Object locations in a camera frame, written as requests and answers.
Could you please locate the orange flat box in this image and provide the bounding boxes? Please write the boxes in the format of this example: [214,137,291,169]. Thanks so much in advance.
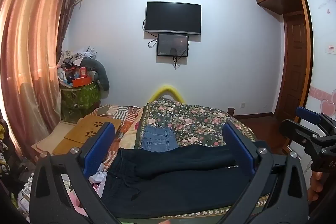
[71,76,92,87]

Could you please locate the tan board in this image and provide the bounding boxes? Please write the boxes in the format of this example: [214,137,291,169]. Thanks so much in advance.
[31,132,87,156]

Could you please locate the pink cloth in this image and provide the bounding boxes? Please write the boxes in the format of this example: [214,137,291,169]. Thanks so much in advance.
[67,182,103,219]

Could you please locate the crumpled white cloth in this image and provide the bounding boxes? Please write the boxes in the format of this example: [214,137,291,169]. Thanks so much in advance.
[89,161,109,184]

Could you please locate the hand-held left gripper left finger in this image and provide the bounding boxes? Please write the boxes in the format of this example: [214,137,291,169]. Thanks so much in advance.
[28,122,124,224]

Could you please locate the orange pink curtain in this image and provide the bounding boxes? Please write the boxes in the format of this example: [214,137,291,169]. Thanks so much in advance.
[0,0,79,159]

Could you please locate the grey long pillow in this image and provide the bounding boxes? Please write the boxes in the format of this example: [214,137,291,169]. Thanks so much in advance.
[81,58,110,91]

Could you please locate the black wall television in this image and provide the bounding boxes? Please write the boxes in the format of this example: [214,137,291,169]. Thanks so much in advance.
[145,1,202,35]

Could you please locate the brown wooden door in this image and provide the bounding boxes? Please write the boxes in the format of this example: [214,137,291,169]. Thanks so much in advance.
[274,11,312,120]

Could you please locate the green floral blanket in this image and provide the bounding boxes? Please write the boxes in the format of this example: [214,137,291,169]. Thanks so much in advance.
[115,98,271,224]

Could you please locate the striped patchwork quilt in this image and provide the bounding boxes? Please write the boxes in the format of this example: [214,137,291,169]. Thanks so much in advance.
[87,105,143,170]

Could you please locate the dark navy pants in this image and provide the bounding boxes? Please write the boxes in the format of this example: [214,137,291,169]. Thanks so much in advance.
[101,144,271,219]

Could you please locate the wooden lap desk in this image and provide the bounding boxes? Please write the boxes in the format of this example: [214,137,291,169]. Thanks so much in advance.
[64,116,124,147]

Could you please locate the brown patterned curtain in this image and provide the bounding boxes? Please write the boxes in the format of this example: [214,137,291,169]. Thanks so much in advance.
[56,0,86,56]

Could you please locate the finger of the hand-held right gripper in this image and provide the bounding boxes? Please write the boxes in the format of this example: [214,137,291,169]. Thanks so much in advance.
[295,106,327,125]
[279,119,331,155]

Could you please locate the pile of clothes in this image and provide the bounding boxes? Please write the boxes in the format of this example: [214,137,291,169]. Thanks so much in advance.
[56,46,97,69]

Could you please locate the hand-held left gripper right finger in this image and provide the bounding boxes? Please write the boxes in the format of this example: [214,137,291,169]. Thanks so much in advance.
[222,120,310,224]

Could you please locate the yellow curved headboard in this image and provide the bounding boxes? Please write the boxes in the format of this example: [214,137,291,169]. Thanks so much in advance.
[147,85,186,104]

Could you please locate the small black monitor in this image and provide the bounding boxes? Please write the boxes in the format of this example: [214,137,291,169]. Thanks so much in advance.
[157,33,189,58]

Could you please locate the person's right hand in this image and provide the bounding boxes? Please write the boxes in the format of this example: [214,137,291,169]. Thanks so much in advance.
[308,169,325,205]

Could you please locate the blue denim shorts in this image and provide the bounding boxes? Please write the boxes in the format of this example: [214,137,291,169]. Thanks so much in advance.
[140,126,179,153]

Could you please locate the white wardrobe sliding door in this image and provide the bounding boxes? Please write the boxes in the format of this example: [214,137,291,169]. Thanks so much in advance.
[301,0,336,122]

